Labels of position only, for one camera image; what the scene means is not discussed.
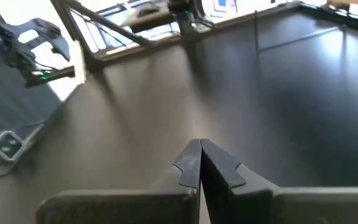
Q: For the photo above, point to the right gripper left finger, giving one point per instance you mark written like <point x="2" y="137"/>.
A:
<point x="166" y="202"/>

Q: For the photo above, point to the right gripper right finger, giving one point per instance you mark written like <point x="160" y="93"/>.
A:
<point x="259" y="205"/>

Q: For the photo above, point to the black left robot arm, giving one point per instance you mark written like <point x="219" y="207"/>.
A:
<point x="188" y="15"/>

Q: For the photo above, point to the black background robot arm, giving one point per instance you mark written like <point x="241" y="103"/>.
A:
<point x="8" y="49"/>

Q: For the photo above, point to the black table mat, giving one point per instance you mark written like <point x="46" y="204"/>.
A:
<point x="228" y="93"/>

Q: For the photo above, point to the dark grey partition panel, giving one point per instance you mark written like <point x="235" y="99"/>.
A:
<point x="14" y="105"/>

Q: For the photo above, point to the small black depth camera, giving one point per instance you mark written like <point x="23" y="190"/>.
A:
<point x="6" y="147"/>

